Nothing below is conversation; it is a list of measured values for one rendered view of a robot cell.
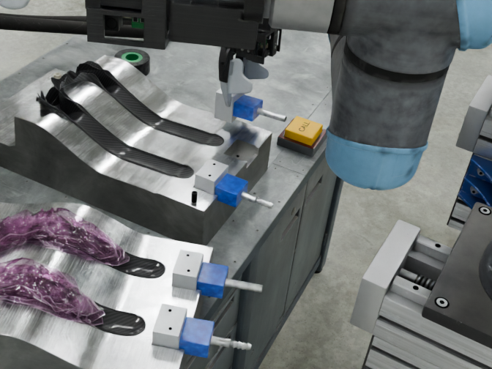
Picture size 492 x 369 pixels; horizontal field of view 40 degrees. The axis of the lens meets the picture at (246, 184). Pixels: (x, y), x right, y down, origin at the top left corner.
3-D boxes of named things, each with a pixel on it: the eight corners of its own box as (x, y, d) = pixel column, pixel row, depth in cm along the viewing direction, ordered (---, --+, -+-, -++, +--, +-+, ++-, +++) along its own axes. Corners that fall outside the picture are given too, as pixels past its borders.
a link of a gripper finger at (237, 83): (244, 116, 120) (253, 64, 116) (214, 107, 122) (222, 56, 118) (252, 113, 122) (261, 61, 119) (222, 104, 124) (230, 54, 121)
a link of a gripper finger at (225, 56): (222, 83, 118) (230, 33, 115) (215, 82, 119) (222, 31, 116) (234, 80, 122) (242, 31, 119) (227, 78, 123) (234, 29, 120)
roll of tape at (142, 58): (127, 58, 161) (126, 45, 159) (156, 67, 159) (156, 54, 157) (107, 73, 155) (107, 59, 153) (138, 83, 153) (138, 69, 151)
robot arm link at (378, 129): (407, 123, 61) (438, 8, 54) (423, 205, 52) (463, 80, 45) (319, 114, 61) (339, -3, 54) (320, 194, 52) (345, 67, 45)
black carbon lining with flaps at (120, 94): (228, 146, 126) (231, 102, 120) (183, 194, 114) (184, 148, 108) (72, 89, 136) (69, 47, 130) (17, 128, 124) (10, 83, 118)
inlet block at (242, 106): (289, 126, 127) (292, 99, 124) (278, 138, 123) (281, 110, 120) (226, 107, 131) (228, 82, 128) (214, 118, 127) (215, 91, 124)
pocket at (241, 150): (257, 163, 125) (259, 146, 123) (244, 179, 121) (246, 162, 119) (235, 155, 126) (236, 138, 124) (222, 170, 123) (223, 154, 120)
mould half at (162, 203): (267, 170, 133) (275, 111, 124) (201, 251, 114) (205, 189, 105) (58, 92, 147) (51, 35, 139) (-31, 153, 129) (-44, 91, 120)
